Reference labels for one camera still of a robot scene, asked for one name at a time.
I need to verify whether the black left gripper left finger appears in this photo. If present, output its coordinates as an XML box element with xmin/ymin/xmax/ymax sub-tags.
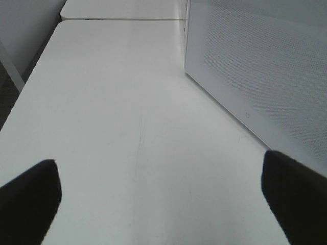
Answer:
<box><xmin>1</xmin><ymin>159</ymin><xmax>62</xmax><ymax>244</ymax></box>

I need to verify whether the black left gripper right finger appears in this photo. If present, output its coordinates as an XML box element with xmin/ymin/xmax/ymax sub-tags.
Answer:
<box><xmin>261</xmin><ymin>150</ymin><xmax>326</xmax><ymax>244</ymax></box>

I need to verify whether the white microwave door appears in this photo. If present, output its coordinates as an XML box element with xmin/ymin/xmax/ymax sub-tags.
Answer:
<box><xmin>185</xmin><ymin>1</ymin><xmax>326</xmax><ymax>175</ymax></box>

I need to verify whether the white neighbouring table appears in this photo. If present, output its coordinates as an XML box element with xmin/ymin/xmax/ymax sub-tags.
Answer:
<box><xmin>60</xmin><ymin>0</ymin><xmax>189</xmax><ymax>20</ymax></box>

